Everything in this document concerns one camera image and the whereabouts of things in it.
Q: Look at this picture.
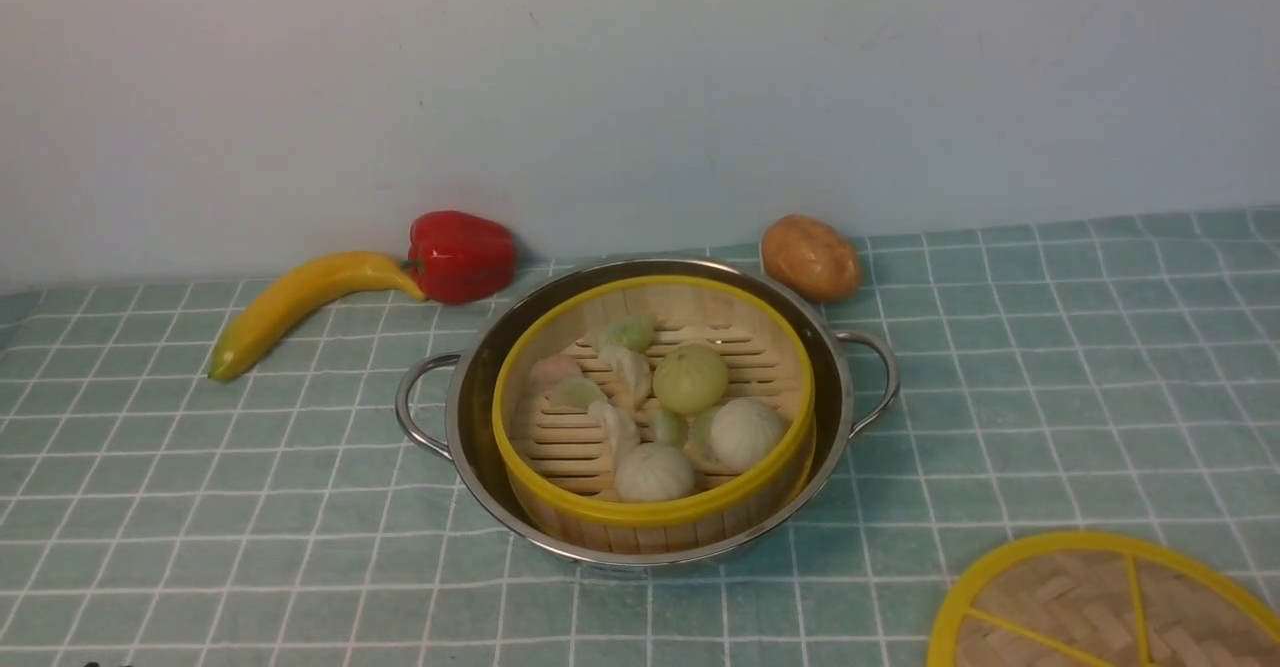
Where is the bamboo steamer basket yellow rim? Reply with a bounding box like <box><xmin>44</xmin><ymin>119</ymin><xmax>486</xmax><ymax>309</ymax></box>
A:
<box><xmin>492</xmin><ymin>271</ymin><xmax>817</xmax><ymax>554</ymax></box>

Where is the woven bamboo steamer lid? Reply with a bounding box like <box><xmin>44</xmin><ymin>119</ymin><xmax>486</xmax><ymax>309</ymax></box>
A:
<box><xmin>925</xmin><ymin>531</ymin><xmax>1279</xmax><ymax>666</ymax></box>

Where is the stainless steel pot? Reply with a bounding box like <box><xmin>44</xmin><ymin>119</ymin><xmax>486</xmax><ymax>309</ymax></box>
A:
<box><xmin>394</xmin><ymin>256</ymin><xmax>900</xmax><ymax>574</ymax></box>

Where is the green dumpling at back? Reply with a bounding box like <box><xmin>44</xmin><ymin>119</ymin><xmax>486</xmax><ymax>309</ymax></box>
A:
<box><xmin>586</xmin><ymin>312</ymin><xmax>658</xmax><ymax>355</ymax></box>

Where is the white dumpling in centre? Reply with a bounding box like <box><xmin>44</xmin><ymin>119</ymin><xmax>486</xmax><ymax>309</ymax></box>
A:
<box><xmin>599</xmin><ymin>343</ymin><xmax>652</xmax><ymax>411</ymax></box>

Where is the white dumpling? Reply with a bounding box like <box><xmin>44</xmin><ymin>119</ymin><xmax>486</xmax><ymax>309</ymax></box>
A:
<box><xmin>599</xmin><ymin>343</ymin><xmax>652</xmax><ymax>411</ymax></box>
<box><xmin>588</xmin><ymin>401</ymin><xmax>641</xmax><ymax>465</ymax></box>

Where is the green round bun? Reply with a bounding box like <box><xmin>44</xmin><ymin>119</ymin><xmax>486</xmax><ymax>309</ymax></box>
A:
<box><xmin>652</xmin><ymin>343</ymin><xmax>730</xmax><ymax>415</ymax></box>

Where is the pale green dumpling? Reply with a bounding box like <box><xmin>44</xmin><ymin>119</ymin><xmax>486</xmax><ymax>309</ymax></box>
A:
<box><xmin>545</xmin><ymin>376</ymin><xmax>609</xmax><ymax>411</ymax></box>

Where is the pink dumpling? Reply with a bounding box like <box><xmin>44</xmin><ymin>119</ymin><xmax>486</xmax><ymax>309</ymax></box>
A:
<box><xmin>527</xmin><ymin>353</ymin><xmax>582</xmax><ymax>390</ymax></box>

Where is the small green dumpling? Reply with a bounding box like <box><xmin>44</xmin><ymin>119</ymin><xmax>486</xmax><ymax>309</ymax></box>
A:
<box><xmin>645</xmin><ymin>402</ymin><xmax>689</xmax><ymax>449</ymax></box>

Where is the white round bun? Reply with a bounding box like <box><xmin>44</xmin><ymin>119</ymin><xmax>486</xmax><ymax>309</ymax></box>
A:
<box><xmin>707</xmin><ymin>397</ymin><xmax>788</xmax><ymax>474</ymax></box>
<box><xmin>614</xmin><ymin>443</ymin><xmax>698</xmax><ymax>503</ymax></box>

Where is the brown potato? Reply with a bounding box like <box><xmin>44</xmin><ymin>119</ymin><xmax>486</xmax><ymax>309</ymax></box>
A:
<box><xmin>760</xmin><ymin>213</ymin><xmax>864</xmax><ymax>303</ymax></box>

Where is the red bell pepper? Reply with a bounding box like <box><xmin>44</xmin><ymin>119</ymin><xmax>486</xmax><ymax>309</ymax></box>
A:
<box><xmin>404</xmin><ymin>210</ymin><xmax>518</xmax><ymax>303</ymax></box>

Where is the yellow banana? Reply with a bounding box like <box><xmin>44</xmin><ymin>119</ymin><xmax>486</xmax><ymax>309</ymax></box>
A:
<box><xmin>206</xmin><ymin>251</ymin><xmax>426</xmax><ymax>383</ymax></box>

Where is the green checkered tablecloth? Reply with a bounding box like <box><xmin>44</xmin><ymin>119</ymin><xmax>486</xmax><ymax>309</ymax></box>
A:
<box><xmin>1</xmin><ymin>210</ymin><xmax>1279</xmax><ymax>666</ymax></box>

